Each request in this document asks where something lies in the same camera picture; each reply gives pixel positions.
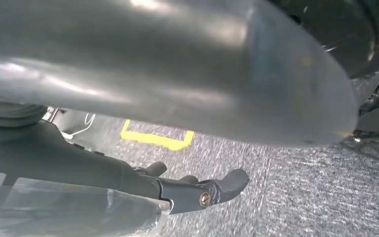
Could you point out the yellow floor tape square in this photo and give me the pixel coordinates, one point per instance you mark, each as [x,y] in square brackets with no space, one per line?
[156,140]

